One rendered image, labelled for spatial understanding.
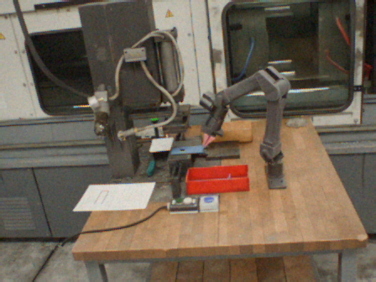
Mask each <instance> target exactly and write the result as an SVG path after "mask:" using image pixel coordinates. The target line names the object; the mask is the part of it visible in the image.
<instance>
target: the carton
mask: <svg viewBox="0 0 376 282"><path fill-rule="evenodd" d="M222 129H223V136H222V137H220V136H219V135H216V137H215V139H213V141H211V142H219V141H235V140H239V143H245V142H253V133H252V129H251V124H250V120H242V121H235V122H227V123H223V125H222Z"/></svg>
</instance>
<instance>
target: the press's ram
mask: <svg viewBox="0 0 376 282"><path fill-rule="evenodd" d="M169 103H170V106H160V107H147V108H133V109H132V110H131V111H130V113H129V114H128V118H129V120H143V119H150V118H165V120H164V122H165V121H166V120H169V119H170V118H171V116H172V114H173V113H174V107H173V105H172V103H171V102H169ZM175 105H176V107H177V112H176V114H175V118H174V119H173V120H171V122H170V123H167V124H165V125H163V126H162V130H163V135H165V137H166V138H170V135H171V134H174V133H187V130H188V124H189V122H190V120H191V115H190V111H191V105H190V103H188V104H181V105H180V104H179V102H175Z"/></svg>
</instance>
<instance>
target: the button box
mask: <svg viewBox="0 0 376 282"><path fill-rule="evenodd" d="M186 198H191V199H192V201H191V202H189V203H185V202H184V199H186ZM176 199H183V202H182V203H175V200H176ZM166 207H168V210H170V214H176V213H197V212H198V209H199V197H180V198H171V200H170V203H168V206H162V207H159V208H158V209H156V210H155V211H154V212H153V213H151V215H149V216H148V217H145V218H144V219H141V220H140V221H136V222H135V223H131V224H128V225H124V226H121V227H112V228H103V229H97V230H88V231H85V232H79V233H76V234H74V235H72V236H70V237H69V238H67V239H66V240H65V241H64V242H63V243H62V244H61V245H60V246H61V247H63V246H64V245H65V243H66V242H67V241H68V240H70V239H72V238H73V237H75V236H80V234H86V233H89V232H104V231H112V230H116V229H123V228H125V227H131V226H132V225H137V224H138V223H141V222H144V221H145V220H147V219H150V218H151V217H152V216H153V215H154V214H155V213H156V212H158V211H159V210H160V209H164V208H166Z"/></svg>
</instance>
